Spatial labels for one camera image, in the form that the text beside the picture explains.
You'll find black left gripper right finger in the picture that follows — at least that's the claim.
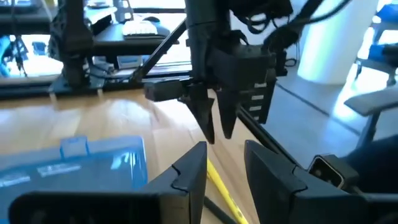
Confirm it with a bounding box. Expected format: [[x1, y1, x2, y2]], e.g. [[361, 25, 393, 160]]
[[243, 139, 398, 224]]

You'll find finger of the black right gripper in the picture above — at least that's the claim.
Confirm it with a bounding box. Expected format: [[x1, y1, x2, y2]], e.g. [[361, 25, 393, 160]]
[[215, 88, 243, 140], [178, 83, 216, 145]]

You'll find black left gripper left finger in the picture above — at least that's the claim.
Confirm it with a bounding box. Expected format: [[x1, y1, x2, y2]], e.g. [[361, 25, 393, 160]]
[[8, 141, 208, 224]]

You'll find yellow highlighter marker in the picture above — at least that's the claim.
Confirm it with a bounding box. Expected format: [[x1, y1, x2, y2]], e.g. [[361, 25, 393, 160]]
[[206, 158, 250, 224]]

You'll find blue translucent plastic supply box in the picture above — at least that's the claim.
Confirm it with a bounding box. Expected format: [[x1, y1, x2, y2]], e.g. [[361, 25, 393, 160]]
[[0, 134, 149, 224]]

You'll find white round column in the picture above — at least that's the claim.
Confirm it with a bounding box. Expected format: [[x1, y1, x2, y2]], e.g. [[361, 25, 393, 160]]
[[296, 0, 379, 86]]

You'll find computer keyboard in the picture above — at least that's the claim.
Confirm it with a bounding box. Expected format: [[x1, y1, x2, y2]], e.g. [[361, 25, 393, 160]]
[[121, 19, 160, 37]]

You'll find grey chair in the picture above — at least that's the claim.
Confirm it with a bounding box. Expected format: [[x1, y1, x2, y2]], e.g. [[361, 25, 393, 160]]
[[343, 88, 398, 149]]

